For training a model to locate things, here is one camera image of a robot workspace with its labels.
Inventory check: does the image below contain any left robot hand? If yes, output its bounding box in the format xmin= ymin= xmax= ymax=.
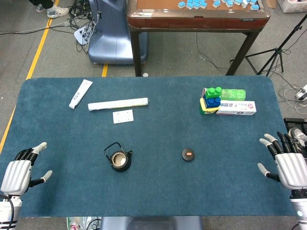
xmin=0 ymin=141 xmax=53 ymax=195

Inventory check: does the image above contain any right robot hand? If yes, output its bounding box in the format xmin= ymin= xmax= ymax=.
xmin=257 ymin=131 xmax=307 ymax=191

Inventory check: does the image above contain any small black lid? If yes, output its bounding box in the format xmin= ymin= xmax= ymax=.
xmin=181 ymin=148 xmax=195 ymax=162

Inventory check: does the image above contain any black teapot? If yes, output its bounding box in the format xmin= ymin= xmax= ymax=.
xmin=103 ymin=141 xmax=133 ymax=173

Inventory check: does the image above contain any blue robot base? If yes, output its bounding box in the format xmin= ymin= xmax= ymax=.
xmin=87 ymin=0 xmax=149 ymax=65

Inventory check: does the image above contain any teal blue felt tablecloth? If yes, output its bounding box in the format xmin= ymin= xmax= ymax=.
xmin=0 ymin=76 xmax=300 ymax=218

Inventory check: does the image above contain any grey sneaker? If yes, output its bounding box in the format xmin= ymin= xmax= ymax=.
xmin=287 ymin=127 xmax=307 ymax=159

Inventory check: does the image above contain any white power adapter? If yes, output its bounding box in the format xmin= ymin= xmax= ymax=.
xmin=295 ymin=87 xmax=307 ymax=101

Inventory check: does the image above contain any colourful plastic package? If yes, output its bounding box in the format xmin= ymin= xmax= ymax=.
xmin=66 ymin=217 xmax=103 ymax=230

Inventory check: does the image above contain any white toothpaste box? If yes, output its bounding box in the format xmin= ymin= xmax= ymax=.
xmin=215 ymin=100 xmax=257 ymax=116

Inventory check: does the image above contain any green translucent soap box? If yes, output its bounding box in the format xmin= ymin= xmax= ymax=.
xmin=220 ymin=88 xmax=247 ymax=101

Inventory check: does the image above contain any white toothpaste tube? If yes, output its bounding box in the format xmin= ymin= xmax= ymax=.
xmin=68 ymin=79 xmax=94 ymax=110

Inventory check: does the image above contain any yellow green sponge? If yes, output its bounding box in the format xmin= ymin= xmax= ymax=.
xmin=199 ymin=97 xmax=220 ymax=116

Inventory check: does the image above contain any blue building block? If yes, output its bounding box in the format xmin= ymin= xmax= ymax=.
xmin=204 ymin=96 xmax=222 ymax=109

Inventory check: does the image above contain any green building block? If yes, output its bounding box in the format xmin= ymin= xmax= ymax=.
xmin=205 ymin=86 xmax=223 ymax=99

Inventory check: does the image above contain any white rectangular plate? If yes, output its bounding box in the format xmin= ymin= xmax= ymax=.
xmin=112 ymin=109 xmax=134 ymax=125

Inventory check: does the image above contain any black tripod stand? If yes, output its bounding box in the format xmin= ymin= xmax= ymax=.
xmin=230 ymin=14 xmax=307 ymax=77

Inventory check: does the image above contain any long white box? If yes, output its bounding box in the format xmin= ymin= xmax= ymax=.
xmin=87 ymin=97 xmax=149 ymax=112

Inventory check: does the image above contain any grey blue robot chest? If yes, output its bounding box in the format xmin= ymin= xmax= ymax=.
xmin=99 ymin=216 xmax=203 ymax=230

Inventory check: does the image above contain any white power strip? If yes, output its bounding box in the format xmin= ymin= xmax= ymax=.
xmin=73 ymin=23 xmax=96 ymax=46

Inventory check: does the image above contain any white storage box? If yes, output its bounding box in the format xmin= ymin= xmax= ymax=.
xmin=278 ymin=0 xmax=307 ymax=14

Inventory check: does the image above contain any white sneaker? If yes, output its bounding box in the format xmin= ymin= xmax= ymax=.
xmin=47 ymin=4 xmax=70 ymax=19

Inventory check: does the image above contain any black trouser leg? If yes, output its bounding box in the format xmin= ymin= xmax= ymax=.
xmin=28 ymin=0 xmax=55 ymax=9

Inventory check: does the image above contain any brown mahjong table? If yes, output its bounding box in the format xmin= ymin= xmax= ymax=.
xmin=126 ymin=0 xmax=271 ymax=77

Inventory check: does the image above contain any grey white cable coil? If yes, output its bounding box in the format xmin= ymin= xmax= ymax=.
xmin=277 ymin=83 xmax=307 ymax=116

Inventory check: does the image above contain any white floor cable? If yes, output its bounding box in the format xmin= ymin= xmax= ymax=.
xmin=0 ymin=21 xmax=75 ymax=37

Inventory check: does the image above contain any thin black floor cable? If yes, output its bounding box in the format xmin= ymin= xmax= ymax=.
xmin=195 ymin=32 xmax=231 ymax=70

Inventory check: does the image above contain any black cable tangle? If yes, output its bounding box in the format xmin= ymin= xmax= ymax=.
xmin=68 ymin=0 xmax=99 ymax=53

